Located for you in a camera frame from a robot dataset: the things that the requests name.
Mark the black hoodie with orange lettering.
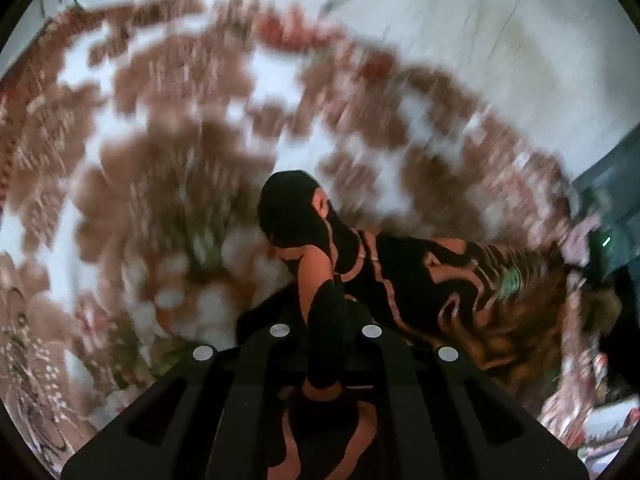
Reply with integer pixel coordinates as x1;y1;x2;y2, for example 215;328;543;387
236;170;568;479

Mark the floral brown red blanket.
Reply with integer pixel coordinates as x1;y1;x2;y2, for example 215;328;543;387
1;0;617;479

